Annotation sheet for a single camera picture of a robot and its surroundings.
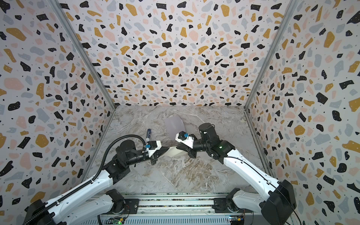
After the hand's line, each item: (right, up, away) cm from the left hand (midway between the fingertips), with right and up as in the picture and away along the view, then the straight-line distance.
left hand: (168, 146), depth 67 cm
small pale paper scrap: (+53, +12, +46) cm, 71 cm away
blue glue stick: (-20, +2, +35) cm, 40 cm away
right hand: (+3, 0, +2) cm, 4 cm away
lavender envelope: (-1, +8, +43) cm, 44 cm away
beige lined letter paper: (+2, -3, +3) cm, 5 cm away
